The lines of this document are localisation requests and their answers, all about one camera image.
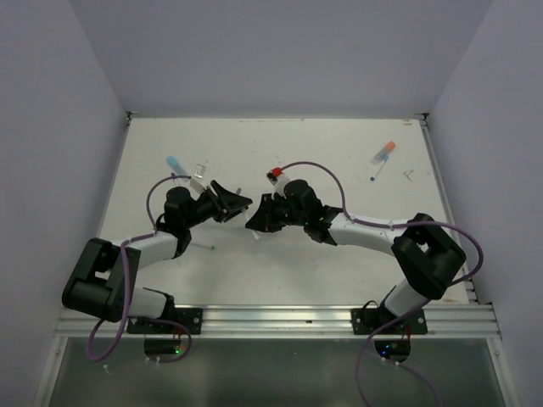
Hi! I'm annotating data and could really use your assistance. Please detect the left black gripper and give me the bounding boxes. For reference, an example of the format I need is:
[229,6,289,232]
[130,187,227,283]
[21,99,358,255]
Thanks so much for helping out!
[182,180,251,229]

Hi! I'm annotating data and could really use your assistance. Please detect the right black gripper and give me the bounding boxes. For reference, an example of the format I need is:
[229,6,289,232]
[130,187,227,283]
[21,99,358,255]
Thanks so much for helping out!
[247,191,308,231]

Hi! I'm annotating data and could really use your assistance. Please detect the blue pen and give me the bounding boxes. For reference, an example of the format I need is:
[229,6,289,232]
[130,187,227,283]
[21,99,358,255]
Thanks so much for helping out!
[370,155,389,181]

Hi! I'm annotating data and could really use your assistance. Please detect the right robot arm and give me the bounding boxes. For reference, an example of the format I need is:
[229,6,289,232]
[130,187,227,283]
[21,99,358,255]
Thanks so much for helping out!
[245,180,466,333]

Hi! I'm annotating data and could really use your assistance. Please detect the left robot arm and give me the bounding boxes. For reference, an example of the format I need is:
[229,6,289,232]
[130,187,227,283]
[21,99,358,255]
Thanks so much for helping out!
[61,181,253,333]

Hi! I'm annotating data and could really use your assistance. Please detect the teal pen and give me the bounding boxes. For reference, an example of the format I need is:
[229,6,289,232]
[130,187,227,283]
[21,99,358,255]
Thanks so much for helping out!
[190,243,216,250]

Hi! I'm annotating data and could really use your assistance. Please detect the light blue highlighter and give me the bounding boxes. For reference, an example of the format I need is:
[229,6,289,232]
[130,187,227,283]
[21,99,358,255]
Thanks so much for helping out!
[166,156,188,176]

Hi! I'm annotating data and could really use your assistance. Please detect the orange highlighter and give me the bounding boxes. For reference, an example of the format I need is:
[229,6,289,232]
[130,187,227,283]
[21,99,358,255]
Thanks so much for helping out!
[370,142,396,165]

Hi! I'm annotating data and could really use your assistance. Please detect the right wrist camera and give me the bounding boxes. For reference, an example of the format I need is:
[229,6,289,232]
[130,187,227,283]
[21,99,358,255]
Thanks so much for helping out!
[266,167,290,197]

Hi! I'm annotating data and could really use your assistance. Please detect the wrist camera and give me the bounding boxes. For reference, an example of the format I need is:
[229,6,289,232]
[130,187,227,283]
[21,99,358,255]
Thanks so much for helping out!
[189,164,207,194]
[266,167,290,197]

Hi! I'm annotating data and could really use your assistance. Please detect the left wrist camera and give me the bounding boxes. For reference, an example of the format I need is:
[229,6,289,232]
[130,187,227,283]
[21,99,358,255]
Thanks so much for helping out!
[189,164,207,194]

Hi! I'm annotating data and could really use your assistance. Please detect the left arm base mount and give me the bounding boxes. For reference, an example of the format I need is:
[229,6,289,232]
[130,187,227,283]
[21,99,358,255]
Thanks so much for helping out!
[126,307,203,364]

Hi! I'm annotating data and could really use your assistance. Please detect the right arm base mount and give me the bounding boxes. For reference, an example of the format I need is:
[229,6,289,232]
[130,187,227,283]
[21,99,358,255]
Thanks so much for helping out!
[350,300,428,363]

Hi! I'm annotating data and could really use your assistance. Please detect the aluminium rail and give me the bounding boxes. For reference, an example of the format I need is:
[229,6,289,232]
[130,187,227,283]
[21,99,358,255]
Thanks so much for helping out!
[53,303,497,340]

